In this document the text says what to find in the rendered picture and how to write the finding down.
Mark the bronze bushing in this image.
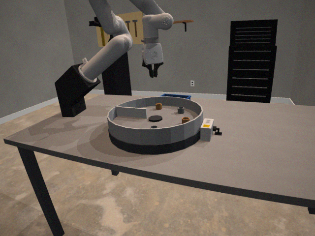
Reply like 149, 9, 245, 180
156, 103, 162, 110
182, 117, 189, 124

